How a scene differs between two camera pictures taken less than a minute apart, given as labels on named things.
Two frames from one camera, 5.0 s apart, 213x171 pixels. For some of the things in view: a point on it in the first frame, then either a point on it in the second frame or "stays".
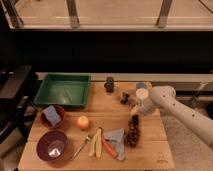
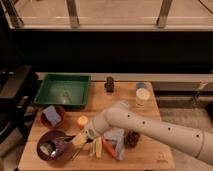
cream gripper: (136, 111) to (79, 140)
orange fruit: (83, 122) stays
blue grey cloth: (116, 138) stays
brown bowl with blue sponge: (60, 111) stays
